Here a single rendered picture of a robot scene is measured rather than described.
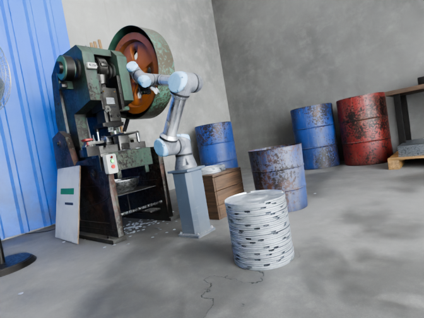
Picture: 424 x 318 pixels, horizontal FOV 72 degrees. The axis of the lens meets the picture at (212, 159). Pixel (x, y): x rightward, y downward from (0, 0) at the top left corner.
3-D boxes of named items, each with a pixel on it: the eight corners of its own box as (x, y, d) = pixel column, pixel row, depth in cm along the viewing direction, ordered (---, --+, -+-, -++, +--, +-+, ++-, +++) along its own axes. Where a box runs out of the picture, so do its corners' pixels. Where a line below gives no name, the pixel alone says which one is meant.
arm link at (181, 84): (179, 158, 190) (202, 76, 168) (161, 161, 179) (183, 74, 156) (167, 149, 197) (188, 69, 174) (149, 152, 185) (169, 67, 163)
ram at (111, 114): (125, 120, 241) (118, 84, 239) (108, 121, 229) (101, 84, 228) (113, 123, 252) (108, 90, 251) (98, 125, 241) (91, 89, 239)
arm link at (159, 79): (212, 74, 176) (159, 71, 206) (200, 72, 168) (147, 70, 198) (211, 93, 179) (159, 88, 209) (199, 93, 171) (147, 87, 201)
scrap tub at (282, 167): (318, 200, 233) (310, 141, 231) (296, 215, 201) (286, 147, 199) (272, 199, 260) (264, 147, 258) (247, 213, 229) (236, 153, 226)
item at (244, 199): (274, 188, 156) (274, 187, 156) (294, 197, 127) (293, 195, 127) (221, 197, 154) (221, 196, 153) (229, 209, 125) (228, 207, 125)
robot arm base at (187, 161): (201, 165, 198) (199, 151, 197) (187, 169, 186) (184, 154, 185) (185, 167, 207) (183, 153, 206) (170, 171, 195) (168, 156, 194)
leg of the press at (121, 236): (127, 239, 211) (105, 116, 207) (113, 245, 203) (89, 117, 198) (72, 230, 271) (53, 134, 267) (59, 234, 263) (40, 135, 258)
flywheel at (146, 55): (152, 18, 268) (120, 72, 312) (134, 13, 253) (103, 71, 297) (188, 79, 251) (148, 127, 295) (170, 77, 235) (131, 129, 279)
